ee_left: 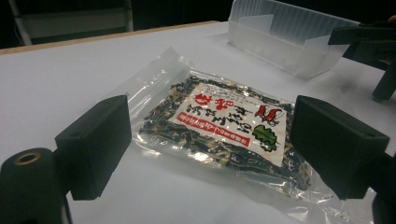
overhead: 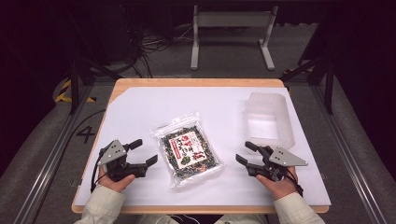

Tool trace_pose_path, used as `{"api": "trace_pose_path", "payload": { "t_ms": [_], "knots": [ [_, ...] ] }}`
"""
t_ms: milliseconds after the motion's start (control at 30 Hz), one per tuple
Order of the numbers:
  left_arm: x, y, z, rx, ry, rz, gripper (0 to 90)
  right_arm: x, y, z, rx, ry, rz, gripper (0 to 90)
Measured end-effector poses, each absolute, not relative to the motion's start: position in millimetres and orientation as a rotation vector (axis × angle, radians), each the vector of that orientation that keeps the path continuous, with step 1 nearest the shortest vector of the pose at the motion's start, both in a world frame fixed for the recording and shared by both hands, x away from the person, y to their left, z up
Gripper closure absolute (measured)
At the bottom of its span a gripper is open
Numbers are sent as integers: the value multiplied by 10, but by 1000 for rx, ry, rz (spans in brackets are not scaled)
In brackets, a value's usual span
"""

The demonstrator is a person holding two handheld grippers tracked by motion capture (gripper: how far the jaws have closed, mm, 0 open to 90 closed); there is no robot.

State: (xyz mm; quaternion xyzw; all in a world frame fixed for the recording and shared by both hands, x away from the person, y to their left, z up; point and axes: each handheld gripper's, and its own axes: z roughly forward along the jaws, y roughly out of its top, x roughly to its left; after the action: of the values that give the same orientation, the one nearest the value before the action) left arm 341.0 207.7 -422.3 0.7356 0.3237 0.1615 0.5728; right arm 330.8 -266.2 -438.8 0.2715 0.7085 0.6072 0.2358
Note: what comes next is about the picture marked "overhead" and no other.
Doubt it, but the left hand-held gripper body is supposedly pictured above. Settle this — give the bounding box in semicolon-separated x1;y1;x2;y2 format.
96;139;149;183

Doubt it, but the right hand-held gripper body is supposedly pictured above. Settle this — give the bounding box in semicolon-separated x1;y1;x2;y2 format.
246;146;309;183

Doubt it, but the person's right hand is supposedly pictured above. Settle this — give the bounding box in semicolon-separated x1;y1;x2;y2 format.
255;166;300;202

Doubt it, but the person's left hand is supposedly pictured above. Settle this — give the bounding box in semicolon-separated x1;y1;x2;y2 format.
97;165;136;193

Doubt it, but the clear bag of dark snacks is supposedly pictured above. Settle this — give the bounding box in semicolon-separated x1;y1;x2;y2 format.
149;111;226;189

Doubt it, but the translucent plastic container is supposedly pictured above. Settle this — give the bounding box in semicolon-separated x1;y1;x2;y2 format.
244;91;296;151

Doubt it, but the white sheet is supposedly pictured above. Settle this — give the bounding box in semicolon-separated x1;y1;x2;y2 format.
74;86;332;207

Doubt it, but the yellow and black tape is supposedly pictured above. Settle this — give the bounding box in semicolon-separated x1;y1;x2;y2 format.
54;78;96;104

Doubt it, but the black metal stand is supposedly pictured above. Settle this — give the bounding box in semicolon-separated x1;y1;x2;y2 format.
279;55;336;115
66;55;123;116

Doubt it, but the white metal stand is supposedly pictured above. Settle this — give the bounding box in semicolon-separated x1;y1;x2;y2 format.
190;4;279;72

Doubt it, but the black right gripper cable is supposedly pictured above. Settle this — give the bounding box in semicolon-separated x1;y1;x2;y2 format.
283;169;304;198

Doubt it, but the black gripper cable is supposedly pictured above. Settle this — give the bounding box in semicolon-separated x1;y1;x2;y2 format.
283;169;304;198
90;148;108;193

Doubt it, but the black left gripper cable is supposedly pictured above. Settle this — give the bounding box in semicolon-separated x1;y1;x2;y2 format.
90;148;108;193

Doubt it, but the aluminium floor rail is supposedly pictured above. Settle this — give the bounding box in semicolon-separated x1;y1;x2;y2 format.
309;83;389;224
12;83;95;224

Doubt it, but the thin white cord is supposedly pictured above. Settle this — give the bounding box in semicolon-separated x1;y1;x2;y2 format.
154;214;201;224

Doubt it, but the bundle of black cables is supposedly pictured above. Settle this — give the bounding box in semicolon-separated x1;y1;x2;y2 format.
120;5;194;79

